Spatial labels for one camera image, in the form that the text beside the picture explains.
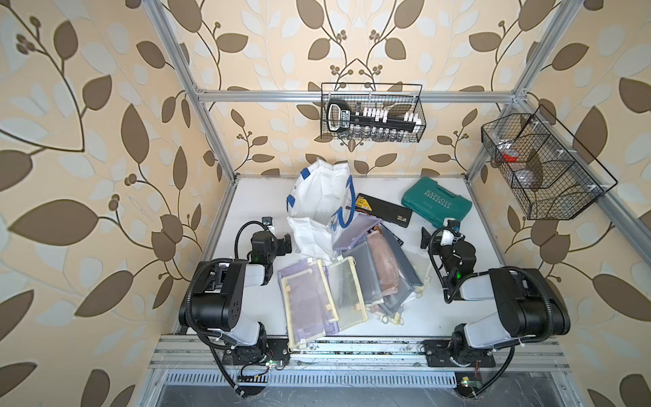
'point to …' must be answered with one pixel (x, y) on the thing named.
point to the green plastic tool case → (434, 203)
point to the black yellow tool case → (385, 211)
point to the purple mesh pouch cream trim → (309, 309)
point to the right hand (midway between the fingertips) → (437, 229)
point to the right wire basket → (551, 175)
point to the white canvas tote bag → (319, 198)
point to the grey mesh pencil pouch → (364, 264)
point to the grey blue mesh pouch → (410, 279)
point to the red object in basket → (509, 158)
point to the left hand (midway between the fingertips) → (271, 233)
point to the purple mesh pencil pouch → (358, 226)
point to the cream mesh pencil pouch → (346, 292)
